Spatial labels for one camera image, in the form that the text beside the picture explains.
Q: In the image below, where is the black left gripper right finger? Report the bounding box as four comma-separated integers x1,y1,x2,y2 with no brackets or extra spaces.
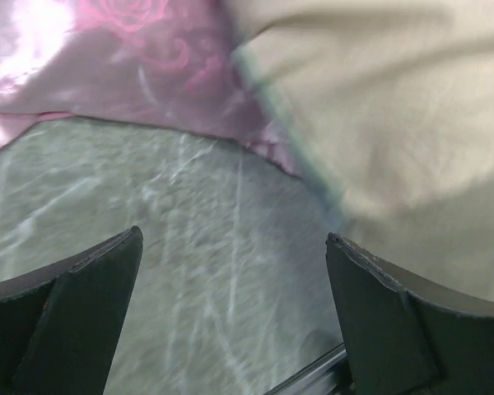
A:
326,234,494,394

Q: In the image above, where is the pink rose satin pillow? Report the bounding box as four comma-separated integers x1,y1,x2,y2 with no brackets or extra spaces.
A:
0,1,298,174

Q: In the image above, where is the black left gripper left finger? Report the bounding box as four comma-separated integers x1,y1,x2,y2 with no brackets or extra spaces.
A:
0,226,143,395

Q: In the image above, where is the blue-grey pillowcase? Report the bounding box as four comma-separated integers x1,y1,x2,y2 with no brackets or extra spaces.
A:
233,44,347,232

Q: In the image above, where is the white pillow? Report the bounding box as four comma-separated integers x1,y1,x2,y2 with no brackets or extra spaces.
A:
226,1,494,301

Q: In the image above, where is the aluminium front frame rail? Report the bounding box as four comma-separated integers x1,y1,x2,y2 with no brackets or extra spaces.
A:
265,343,354,395

